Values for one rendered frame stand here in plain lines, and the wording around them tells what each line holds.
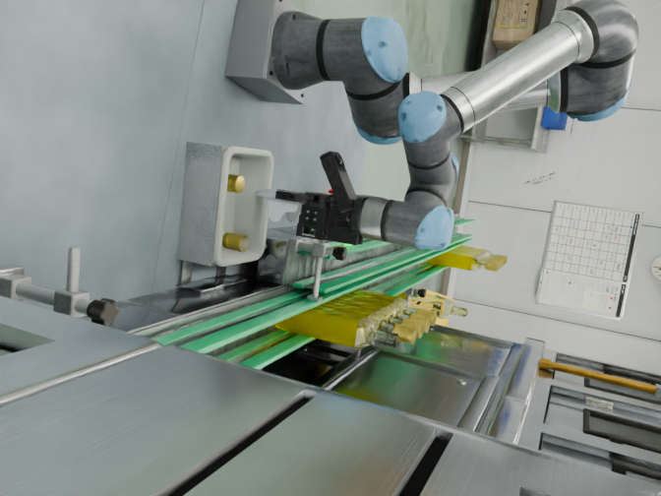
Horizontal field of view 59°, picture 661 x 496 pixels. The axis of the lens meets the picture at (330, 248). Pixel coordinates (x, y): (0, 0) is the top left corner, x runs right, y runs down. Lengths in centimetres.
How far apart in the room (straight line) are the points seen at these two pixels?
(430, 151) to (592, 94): 37
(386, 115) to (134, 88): 49
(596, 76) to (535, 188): 592
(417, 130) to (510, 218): 620
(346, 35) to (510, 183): 606
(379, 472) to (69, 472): 10
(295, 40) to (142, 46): 30
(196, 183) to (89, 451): 91
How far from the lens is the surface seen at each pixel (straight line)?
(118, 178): 100
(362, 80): 116
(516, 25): 669
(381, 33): 113
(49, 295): 70
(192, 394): 27
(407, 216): 99
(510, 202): 712
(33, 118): 89
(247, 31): 122
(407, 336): 122
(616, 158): 709
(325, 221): 105
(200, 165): 111
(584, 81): 121
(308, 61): 118
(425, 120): 94
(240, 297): 112
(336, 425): 26
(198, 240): 112
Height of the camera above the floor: 144
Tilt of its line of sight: 23 degrees down
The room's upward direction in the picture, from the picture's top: 101 degrees clockwise
